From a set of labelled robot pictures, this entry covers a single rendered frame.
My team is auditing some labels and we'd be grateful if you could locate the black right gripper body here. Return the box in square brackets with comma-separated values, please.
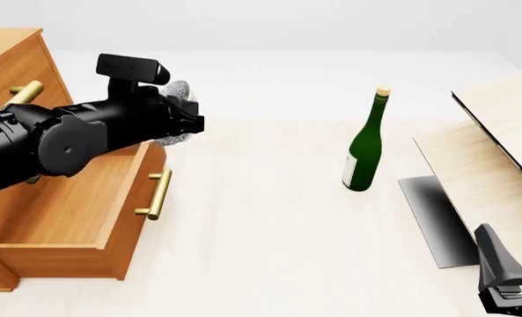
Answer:
[477, 279, 522, 314]

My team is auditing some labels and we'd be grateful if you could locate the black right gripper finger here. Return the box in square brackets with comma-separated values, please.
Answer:
[473, 222, 522, 292]

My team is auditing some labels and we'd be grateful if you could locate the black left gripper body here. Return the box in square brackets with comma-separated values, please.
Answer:
[165, 95, 206, 137]

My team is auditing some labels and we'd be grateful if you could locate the patterned grey bowl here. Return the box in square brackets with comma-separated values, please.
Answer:
[149, 79, 200, 147]

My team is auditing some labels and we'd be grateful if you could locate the open wooden drawer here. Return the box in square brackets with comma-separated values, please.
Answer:
[0, 140, 174, 283]

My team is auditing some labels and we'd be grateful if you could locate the wooden cabinet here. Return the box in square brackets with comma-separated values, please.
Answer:
[0, 27, 75, 293]

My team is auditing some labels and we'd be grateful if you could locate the pale wooden rack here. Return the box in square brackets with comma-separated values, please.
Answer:
[412, 63, 522, 262]

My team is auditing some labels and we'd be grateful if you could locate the green wine bottle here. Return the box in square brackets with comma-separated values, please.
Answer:
[341, 85, 393, 193]

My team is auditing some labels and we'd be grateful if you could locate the wooden drawer with handle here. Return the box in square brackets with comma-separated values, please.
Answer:
[0, 34, 74, 112]

